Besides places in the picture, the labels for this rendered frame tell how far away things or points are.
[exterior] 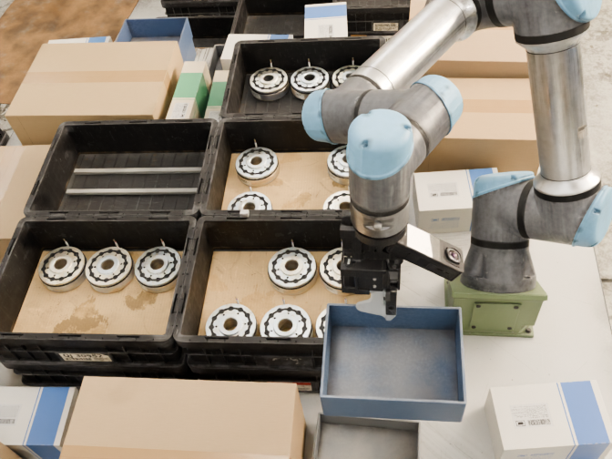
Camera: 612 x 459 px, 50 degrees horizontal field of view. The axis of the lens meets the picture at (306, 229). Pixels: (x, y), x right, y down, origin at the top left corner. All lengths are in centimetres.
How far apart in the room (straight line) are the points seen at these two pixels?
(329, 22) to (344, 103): 106
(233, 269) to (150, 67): 68
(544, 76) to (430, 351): 49
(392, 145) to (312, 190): 82
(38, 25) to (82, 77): 207
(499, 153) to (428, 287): 38
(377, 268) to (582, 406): 60
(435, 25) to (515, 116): 66
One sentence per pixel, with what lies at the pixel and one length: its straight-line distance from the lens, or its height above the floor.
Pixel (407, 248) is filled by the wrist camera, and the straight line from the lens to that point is 87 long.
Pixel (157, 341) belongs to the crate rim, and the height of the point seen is 93.
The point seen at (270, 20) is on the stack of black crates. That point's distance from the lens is 286.
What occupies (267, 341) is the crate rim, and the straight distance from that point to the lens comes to 122.
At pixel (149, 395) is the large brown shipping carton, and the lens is 125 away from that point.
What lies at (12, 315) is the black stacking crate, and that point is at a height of 85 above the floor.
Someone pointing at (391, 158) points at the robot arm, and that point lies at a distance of 74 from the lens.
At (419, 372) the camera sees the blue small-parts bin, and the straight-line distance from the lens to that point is 102.
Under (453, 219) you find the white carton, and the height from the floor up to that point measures 75.
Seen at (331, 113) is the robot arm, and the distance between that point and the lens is 90.
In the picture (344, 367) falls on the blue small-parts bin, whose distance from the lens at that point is 103.
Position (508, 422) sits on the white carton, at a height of 79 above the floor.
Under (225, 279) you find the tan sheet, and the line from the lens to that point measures 142.
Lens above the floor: 199
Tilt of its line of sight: 52 degrees down
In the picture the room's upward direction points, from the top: 9 degrees counter-clockwise
